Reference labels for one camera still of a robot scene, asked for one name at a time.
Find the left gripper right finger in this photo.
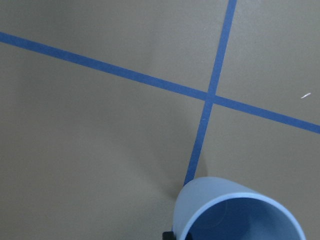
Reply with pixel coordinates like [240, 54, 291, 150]
[186, 232, 193, 240]

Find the light blue cup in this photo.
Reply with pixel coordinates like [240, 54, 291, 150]
[172, 177, 306, 240]

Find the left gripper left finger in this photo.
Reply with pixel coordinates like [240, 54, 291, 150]
[162, 231, 175, 240]

